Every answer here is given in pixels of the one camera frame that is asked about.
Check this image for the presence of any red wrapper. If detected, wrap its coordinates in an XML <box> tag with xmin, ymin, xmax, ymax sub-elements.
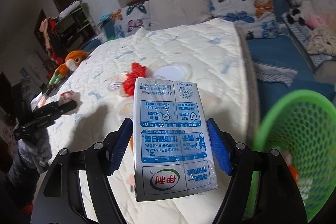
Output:
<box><xmin>122</xmin><ymin>62</ymin><xmax>147</xmax><ymax>97</ymax></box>

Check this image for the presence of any blue white milk carton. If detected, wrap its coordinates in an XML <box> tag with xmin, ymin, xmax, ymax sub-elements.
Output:
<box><xmin>133</xmin><ymin>78</ymin><xmax>218</xmax><ymax>202</ymax></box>

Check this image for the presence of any orange wrapper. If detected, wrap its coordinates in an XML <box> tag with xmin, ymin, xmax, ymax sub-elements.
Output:
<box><xmin>129</xmin><ymin>136</ymin><xmax>134</xmax><ymax>152</ymax></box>

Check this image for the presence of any orange trash in basket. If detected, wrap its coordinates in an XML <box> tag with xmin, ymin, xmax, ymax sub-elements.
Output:
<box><xmin>288</xmin><ymin>165</ymin><xmax>299</xmax><ymax>184</ymax></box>

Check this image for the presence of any orange plush toy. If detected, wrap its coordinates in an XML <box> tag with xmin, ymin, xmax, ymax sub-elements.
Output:
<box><xmin>47</xmin><ymin>51</ymin><xmax>89</xmax><ymax>88</ymax></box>

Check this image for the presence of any green plastic mesh basket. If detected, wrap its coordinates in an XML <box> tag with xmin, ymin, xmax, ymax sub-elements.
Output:
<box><xmin>253</xmin><ymin>90</ymin><xmax>335</xmax><ymax>221</ymax></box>

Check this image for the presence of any metal storage shelf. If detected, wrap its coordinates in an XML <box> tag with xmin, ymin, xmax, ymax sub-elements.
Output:
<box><xmin>52</xmin><ymin>0</ymin><xmax>97</xmax><ymax>52</ymax></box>

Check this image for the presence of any left butterfly pillow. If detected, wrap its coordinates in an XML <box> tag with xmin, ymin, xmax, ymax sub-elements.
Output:
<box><xmin>111</xmin><ymin>1</ymin><xmax>151</xmax><ymax>39</ymax></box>

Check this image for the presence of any butterfly pillow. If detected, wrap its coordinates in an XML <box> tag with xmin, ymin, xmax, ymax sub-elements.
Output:
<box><xmin>210</xmin><ymin>0</ymin><xmax>278</xmax><ymax>40</ymax></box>
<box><xmin>111</xmin><ymin>1</ymin><xmax>151</xmax><ymax>39</ymax></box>

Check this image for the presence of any beige plain pillow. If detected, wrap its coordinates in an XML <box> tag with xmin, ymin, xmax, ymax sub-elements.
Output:
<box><xmin>149</xmin><ymin>0</ymin><xmax>213</xmax><ymax>31</ymax></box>

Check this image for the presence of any blue bed sheet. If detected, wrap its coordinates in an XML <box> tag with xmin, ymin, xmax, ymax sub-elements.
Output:
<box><xmin>247</xmin><ymin>0</ymin><xmax>335</xmax><ymax>118</ymax></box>

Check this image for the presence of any white quilted blanket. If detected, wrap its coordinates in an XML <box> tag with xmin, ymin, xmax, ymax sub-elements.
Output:
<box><xmin>46</xmin><ymin>19</ymin><xmax>260</xmax><ymax>223</ymax></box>

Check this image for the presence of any beige crumpled cloth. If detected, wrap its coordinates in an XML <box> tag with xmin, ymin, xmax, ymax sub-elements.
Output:
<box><xmin>306</xmin><ymin>27</ymin><xmax>336</xmax><ymax>56</ymax></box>

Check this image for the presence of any blue patterned folded blanket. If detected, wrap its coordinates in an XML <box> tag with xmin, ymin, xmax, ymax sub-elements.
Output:
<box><xmin>281</xmin><ymin>12</ymin><xmax>335</xmax><ymax>69</ymax></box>

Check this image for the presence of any pink plush toy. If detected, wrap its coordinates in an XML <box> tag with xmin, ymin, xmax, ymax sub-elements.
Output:
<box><xmin>305</xmin><ymin>14</ymin><xmax>327</xmax><ymax>30</ymax></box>

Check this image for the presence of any right butterfly pillow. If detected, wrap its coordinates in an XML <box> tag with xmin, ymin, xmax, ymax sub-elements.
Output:
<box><xmin>210</xmin><ymin>0</ymin><xmax>278</xmax><ymax>40</ymax></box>

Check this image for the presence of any black white plush cow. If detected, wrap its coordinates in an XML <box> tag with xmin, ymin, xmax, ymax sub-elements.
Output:
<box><xmin>286</xmin><ymin>0</ymin><xmax>305</xmax><ymax>25</ymax></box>

